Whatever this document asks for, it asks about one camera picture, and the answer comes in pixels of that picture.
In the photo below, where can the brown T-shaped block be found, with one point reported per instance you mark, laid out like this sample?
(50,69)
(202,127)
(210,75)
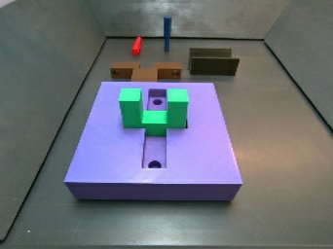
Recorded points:
(131,71)

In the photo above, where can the purple base block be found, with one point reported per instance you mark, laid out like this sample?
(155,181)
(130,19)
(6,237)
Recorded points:
(118,164)

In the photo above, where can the green U-shaped block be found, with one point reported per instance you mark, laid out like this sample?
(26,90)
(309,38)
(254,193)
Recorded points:
(166,110)

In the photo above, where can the red peg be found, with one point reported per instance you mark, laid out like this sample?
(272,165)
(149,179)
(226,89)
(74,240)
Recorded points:
(137,46)

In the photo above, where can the blue peg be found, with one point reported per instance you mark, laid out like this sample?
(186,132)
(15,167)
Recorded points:
(168,31)

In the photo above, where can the black fixture block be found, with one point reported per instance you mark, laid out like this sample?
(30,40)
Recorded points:
(212,62)

